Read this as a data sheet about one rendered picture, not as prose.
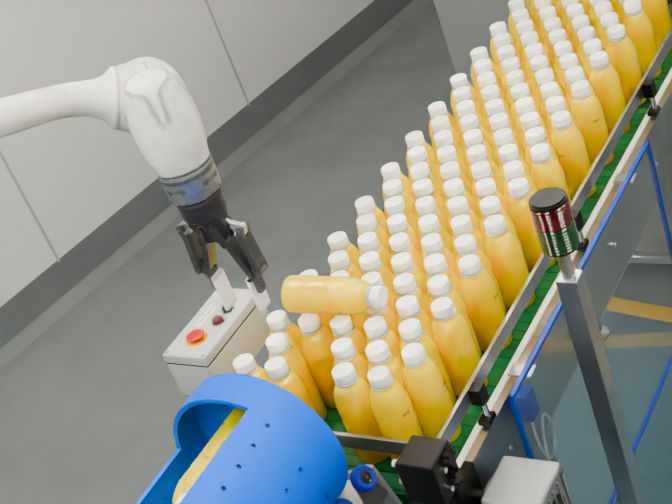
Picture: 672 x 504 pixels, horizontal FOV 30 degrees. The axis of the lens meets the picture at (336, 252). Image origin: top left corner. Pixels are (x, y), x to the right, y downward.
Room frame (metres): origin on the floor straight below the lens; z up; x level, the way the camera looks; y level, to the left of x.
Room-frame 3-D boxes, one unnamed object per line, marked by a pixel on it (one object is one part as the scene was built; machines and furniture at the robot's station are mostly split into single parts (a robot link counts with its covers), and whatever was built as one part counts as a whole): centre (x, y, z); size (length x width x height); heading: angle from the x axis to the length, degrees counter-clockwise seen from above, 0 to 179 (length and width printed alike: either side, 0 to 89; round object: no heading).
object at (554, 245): (1.70, -0.35, 1.18); 0.06 x 0.06 x 0.05
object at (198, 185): (1.79, 0.17, 1.48); 0.09 x 0.09 x 0.06
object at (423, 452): (1.54, -0.01, 0.95); 0.10 x 0.07 x 0.10; 50
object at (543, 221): (1.70, -0.35, 1.23); 0.06 x 0.06 x 0.04
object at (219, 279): (1.82, 0.20, 1.25); 0.03 x 0.01 x 0.07; 140
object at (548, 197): (1.70, -0.35, 1.18); 0.06 x 0.06 x 0.16
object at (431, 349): (1.75, -0.07, 0.99); 0.07 x 0.07 x 0.19
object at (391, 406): (1.66, 0.01, 0.99); 0.07 x 0.07 x 0.19
